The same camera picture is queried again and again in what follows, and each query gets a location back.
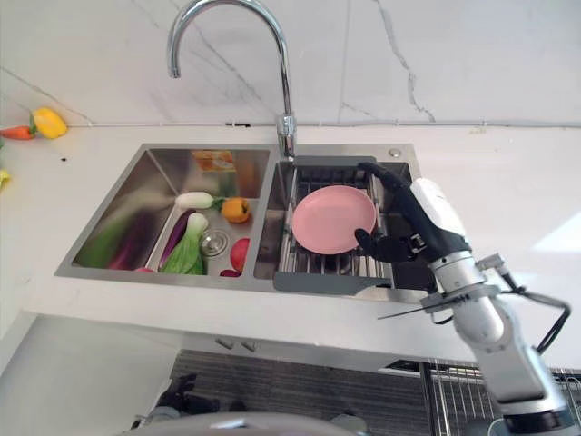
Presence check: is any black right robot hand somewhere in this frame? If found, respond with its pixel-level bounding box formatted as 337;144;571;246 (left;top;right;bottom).
354;161;472;264

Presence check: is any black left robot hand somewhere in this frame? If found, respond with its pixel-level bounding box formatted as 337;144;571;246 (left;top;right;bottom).
155;372;220;415

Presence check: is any pink plate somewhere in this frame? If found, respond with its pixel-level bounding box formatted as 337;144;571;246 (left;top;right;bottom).
291;184;379;253

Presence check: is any dark ribbed floor mat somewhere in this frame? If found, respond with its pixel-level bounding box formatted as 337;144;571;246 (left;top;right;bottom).
166;348;433;436

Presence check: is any stainless steel double sink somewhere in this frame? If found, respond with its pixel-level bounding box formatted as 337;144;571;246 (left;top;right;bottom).
54;143;438;304

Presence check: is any green bok choy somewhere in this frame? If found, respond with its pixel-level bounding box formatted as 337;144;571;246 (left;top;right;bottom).
161;212;211;276

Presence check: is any grey dish drainer rack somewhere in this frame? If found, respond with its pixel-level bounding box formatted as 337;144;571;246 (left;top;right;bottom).
271;155;397;295

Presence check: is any red tomato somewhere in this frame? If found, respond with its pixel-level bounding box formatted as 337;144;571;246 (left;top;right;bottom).
230;236;252;273

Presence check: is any round sink drain strainer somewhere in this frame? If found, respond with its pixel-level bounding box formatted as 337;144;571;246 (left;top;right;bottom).
199;228;233;256

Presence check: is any purple eggplant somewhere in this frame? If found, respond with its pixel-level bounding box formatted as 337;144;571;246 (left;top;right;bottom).
159;209;197;270

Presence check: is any orange bell pepper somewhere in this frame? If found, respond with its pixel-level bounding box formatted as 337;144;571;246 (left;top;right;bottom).
221;196;252;224

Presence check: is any white radish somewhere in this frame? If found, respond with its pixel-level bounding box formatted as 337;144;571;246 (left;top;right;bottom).
174;191;226;211

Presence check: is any chrome gooseneck faucet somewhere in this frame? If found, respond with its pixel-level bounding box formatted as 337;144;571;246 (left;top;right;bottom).
166;0;300;161

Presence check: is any yellow bell pepper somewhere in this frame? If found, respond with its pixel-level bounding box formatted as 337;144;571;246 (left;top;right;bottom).
32;106;69;140

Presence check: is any orange carrot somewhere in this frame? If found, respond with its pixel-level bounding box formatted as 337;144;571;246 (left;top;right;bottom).
0;124;38;142

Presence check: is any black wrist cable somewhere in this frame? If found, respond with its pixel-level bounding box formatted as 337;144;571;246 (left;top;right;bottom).
497;266;573;356

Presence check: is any wire dishwasher rack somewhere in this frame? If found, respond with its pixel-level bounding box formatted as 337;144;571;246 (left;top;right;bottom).
419;357;581;436

